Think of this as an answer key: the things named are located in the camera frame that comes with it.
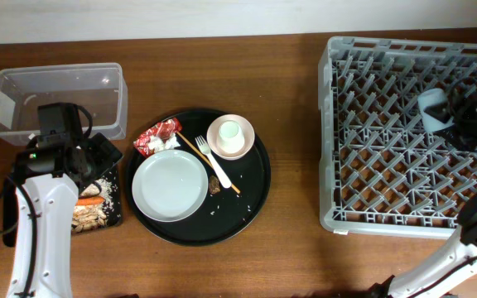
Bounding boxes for light blue cup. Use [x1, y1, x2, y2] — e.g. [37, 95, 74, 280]
[417, 88, 453, 132]

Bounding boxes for orange carrot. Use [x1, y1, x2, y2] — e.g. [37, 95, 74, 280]
[76, 196, 104, 206]

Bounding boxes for rice and peanut leftovers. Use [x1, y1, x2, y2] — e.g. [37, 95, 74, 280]
[71, 177, 121, 234]

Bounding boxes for grey dinner plate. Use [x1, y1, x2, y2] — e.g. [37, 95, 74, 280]
[132, 150, 209, 223]

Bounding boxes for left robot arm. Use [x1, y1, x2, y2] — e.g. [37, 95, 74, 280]
[7, 103, 123, 297]

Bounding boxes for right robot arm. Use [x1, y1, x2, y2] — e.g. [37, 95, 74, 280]
[364, 78, 477, 297]

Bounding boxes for grey dishwasher rack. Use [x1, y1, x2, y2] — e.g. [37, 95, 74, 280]
[318, 36, 477, 239]

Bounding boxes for black rectangular tray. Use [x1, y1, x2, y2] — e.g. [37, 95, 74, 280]
[2, 166, 122, 234]

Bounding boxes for clear plastic bin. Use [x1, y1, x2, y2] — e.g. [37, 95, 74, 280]
[0, 62, 128, 146]

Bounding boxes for red crumpled snack wrapper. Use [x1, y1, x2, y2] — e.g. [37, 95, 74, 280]
[133, 118, 182, 157]

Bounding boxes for wooden chopstick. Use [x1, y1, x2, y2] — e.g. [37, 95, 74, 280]
[176, 132, 241, 195]

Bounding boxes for round black serving tray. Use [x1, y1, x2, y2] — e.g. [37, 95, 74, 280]
[124, 108, 272, 248]

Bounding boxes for white plastic fork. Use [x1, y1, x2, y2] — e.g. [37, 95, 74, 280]
[195, 136, 232, 189]

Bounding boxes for pink bowl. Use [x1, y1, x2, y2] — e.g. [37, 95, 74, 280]
[206, 114, 255, 161]

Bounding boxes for brown food scrap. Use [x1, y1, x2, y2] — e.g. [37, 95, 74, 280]
[208, 175, 221, 195]

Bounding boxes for white cup in bowl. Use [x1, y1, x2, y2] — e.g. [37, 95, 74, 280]
[217, 120, 245, 154]

